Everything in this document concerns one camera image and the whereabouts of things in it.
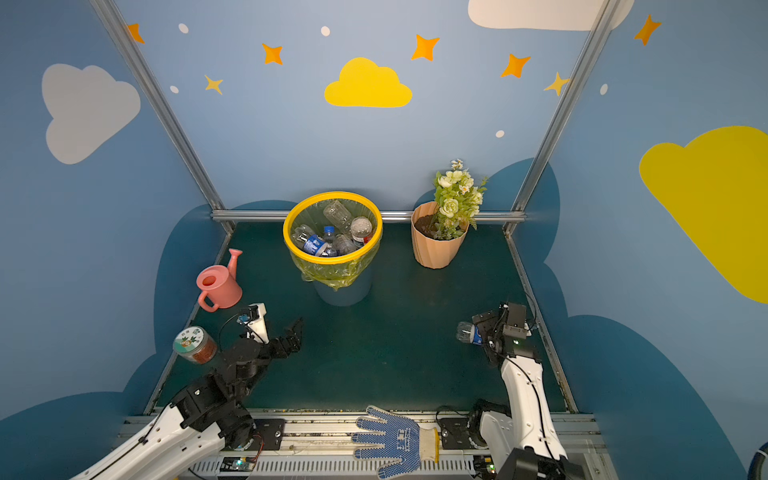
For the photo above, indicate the yellow bin liner bag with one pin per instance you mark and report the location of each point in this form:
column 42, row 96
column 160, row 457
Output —
column 340, row 271

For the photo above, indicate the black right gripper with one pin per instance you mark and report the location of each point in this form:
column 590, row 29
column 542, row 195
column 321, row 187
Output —
column 488, row 330

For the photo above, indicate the clear bottle white cap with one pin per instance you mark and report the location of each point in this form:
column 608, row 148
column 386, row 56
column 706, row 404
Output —
column 344, row 245

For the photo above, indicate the small bottle blue cap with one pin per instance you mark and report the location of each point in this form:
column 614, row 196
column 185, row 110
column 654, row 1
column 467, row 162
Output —
column 330, row 235

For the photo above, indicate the round floral tin can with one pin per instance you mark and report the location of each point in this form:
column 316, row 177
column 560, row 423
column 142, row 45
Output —
column 195, row 345

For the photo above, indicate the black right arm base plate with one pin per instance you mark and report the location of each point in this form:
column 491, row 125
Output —
column 455, row 434

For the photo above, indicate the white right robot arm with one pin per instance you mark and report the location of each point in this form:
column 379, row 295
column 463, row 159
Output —
column 520, row 436

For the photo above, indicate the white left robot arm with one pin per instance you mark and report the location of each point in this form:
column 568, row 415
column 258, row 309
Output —
column 204, row 417

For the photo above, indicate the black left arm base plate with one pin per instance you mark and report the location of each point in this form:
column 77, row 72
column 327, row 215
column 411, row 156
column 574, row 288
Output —
column 268, row 433

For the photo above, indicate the artificial white flower plant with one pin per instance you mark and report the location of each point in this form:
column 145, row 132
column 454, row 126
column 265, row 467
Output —
column 458, row 200

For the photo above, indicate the blue dotted work glove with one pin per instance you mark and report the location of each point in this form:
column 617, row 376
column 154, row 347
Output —
column 396, row 440

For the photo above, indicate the pink watering can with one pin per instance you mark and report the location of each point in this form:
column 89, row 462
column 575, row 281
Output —
column 218, row 285

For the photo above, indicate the crushed clear bottle red label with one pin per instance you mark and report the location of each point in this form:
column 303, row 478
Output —
column 361, row 229

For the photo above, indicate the peach ribbed flower pot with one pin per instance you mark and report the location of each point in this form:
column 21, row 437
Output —
column 428, row 252

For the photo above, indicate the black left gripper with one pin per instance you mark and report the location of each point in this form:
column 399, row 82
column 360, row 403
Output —
column 278, row 344

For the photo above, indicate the blue ribbed trash bin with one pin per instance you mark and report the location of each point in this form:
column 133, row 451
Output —
column 347, row 296

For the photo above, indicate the crushed bottle blue label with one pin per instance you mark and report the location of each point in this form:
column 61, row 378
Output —
column 468, row 333

